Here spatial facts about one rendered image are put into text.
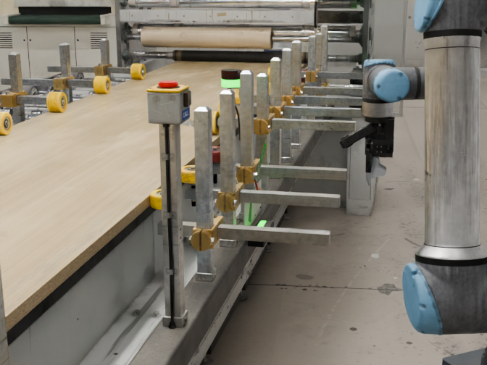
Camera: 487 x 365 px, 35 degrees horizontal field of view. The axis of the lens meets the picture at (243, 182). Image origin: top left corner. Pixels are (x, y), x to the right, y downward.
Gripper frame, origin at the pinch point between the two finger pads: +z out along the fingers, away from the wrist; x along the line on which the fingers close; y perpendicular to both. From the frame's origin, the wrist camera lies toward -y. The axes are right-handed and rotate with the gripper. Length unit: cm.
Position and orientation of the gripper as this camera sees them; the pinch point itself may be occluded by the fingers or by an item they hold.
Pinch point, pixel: (367, 181)
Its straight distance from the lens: 239.9
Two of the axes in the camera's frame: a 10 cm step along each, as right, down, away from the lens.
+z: 0.1, 9.6, 2.6
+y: 9.8, 0.5, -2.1
